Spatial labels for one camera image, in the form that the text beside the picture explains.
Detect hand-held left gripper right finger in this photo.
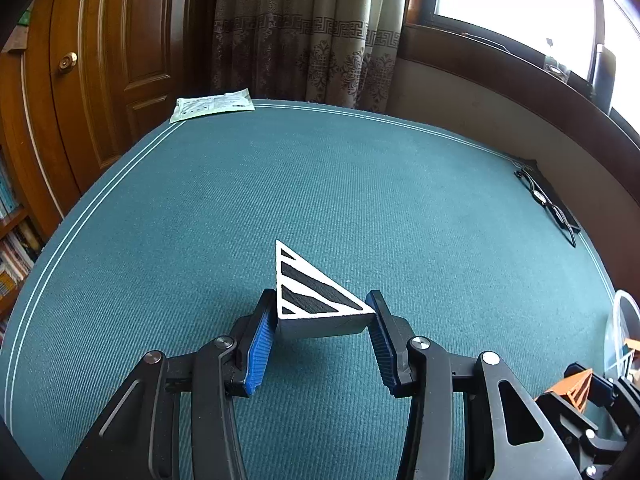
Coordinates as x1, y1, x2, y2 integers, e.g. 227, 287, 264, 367
365, 290, 583, 480

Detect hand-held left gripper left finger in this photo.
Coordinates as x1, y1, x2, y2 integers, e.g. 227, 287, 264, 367
62, 289, 278, 480

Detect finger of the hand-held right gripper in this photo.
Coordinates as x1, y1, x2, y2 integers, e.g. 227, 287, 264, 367
565, 364, 640, 427
535, 391, 599, 457

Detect white plastic container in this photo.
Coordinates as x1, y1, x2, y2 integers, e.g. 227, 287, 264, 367
604, 289, 640, 381

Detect white striped triangular block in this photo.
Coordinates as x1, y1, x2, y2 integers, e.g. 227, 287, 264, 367
275, 239, 377, 338

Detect black eyeglasses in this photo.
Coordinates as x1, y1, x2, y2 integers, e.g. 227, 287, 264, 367
513, 159, 582, 248

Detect white paper packet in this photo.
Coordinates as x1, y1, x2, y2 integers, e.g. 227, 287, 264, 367
169, 88, 256, 124

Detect wooden bookshelf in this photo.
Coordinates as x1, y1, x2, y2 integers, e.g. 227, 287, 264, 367
0, 145, 46, 341

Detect dark wooden window sill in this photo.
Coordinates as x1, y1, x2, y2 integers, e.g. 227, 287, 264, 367
387, 22, 640, 201

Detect clear drinking glass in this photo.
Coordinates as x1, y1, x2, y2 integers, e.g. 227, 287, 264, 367
544, 55, 571, 83

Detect beige patterned curtain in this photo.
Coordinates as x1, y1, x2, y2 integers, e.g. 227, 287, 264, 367
210, 0, 416, 113

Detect brown wooden door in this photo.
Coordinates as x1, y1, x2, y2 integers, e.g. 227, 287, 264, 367
0, 0, 221, 221

